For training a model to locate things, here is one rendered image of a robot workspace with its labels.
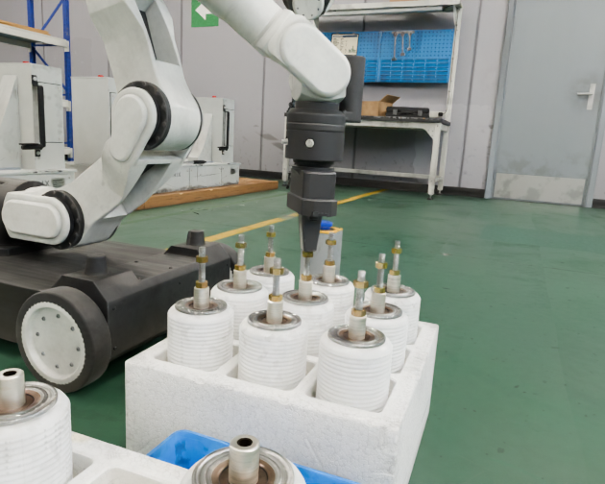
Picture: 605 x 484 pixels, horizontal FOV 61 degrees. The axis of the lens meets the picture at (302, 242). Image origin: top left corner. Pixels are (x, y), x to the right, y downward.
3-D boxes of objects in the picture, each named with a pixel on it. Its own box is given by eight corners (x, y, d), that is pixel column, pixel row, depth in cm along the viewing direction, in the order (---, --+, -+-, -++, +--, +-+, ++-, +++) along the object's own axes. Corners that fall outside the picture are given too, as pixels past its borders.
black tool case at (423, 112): (388, 118, 535) (388, 108, 533) (429, 120, 525) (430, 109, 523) (384, 117, 502) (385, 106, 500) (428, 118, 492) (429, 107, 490)
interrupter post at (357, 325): (366, 337, 68) (368, 313, 67) (364, 343, 65) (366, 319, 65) (349, 334, 68) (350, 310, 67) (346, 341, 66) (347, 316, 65)
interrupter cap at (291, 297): (297, 310, 76) (297, 305, 76) (273, 296, 83) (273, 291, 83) (337, 303, 80) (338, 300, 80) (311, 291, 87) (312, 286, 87)
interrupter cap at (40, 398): (-60, 417, 44) (-61, 409, 44) (17, 380, 51) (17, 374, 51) (4, 439, 41) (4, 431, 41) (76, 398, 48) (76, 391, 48)
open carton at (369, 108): (365, 118, 560) (366, 97, 555) (398, 119, 537) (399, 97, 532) (351, 116, 536) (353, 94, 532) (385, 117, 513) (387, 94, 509)
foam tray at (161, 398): (125, 473, 75) (123, 360, 72) (247, 370, 111) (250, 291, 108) (384, 564, 62) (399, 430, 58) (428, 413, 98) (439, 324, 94)
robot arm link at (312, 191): (352, 217, 74) (359, 133, 72) (288, 216, 71) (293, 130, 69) (326, 205, 86) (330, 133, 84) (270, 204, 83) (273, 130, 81)
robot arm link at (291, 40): (331, 107, 70) (256, 37, 66) (315, 109, 79) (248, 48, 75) (361, 69, 70) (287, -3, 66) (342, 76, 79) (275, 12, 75)
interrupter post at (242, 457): (221, 487, 37) (222, 446, 37) (236, 468, 39) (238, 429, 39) (250, 496, 36) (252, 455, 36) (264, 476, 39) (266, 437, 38)
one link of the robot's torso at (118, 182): (13, 217, 121) (123, 68, 102) (79, 208, 140) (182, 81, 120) (50, 268, 119) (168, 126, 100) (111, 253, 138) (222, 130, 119)
